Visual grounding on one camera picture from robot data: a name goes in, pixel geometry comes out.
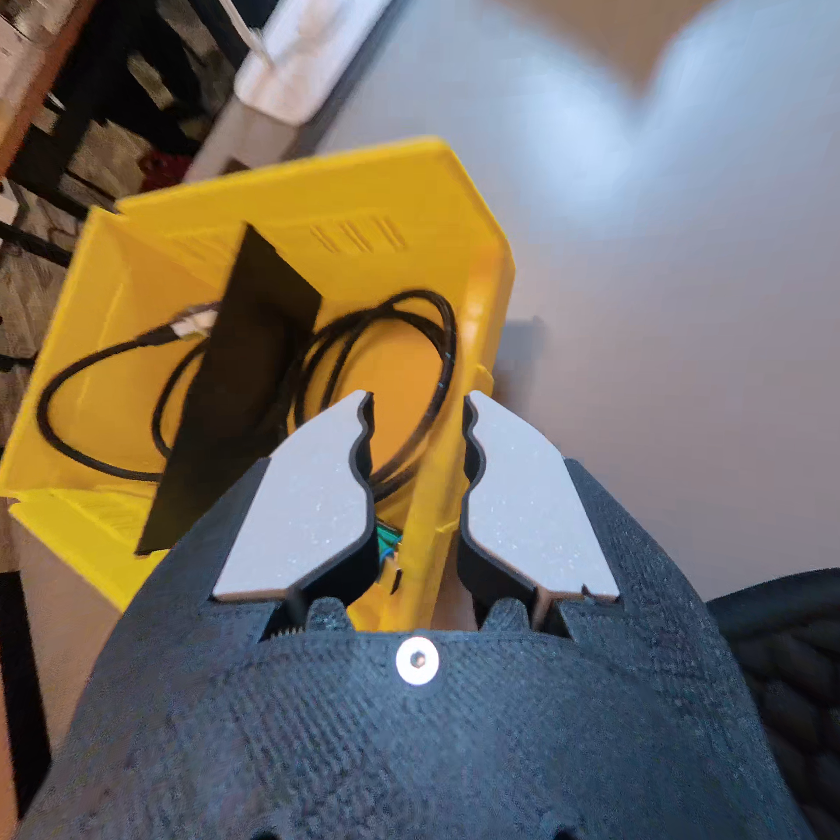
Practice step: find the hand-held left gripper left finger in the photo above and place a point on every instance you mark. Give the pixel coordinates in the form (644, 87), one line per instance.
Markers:
(295, 518)

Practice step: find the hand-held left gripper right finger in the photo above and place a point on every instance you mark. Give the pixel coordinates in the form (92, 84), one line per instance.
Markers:
(538, 518)

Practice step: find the yellow plastic bin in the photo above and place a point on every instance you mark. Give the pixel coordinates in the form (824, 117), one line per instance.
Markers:
(367, 197)

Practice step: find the black bin divider sheet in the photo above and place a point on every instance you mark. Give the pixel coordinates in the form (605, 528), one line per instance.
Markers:
(229, 394)

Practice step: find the black honeycomb seat cushion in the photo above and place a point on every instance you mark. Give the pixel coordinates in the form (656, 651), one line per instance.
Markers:
(787, 656)

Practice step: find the red bag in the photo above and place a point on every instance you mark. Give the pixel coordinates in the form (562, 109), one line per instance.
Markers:
(161, 169)

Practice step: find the white board stand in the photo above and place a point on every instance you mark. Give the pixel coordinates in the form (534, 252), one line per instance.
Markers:
(308, 59)

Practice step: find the wooden top desk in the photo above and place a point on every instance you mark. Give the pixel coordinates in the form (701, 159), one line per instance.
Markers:
(39, 65)

